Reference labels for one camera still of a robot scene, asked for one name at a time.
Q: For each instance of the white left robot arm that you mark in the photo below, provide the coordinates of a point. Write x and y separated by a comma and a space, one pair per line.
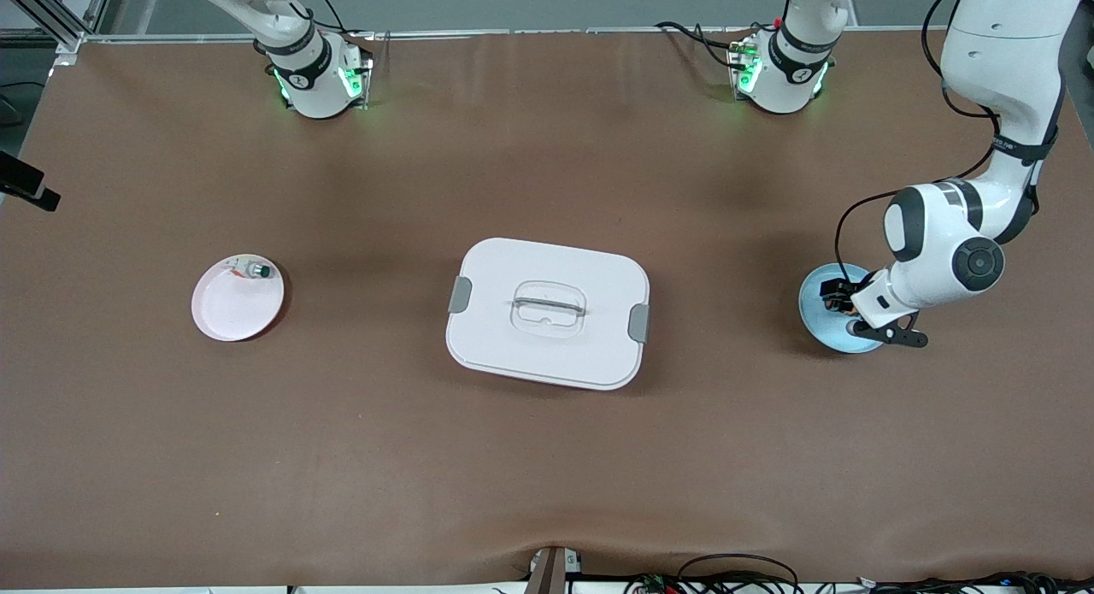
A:
1000, 64

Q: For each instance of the aluminium frame profile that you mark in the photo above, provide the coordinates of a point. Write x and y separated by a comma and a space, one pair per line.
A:
60, 26

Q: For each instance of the light blue round plate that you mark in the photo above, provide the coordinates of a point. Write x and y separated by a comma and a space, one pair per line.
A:
825, 333

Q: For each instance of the metal table edge bracket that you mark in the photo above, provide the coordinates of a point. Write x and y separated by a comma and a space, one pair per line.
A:
551, 573

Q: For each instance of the brown table mat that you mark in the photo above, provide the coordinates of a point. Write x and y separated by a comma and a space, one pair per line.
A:
547, 474

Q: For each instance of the pink round plate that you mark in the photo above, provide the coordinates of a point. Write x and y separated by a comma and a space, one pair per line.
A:
231, 312

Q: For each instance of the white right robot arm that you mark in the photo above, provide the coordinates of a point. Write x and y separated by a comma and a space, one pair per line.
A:
308, 81

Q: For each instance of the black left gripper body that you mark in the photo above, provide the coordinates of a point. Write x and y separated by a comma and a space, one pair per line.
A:
841, 294

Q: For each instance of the pink box with white lid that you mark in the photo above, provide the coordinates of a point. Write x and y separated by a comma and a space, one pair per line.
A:
513, 355

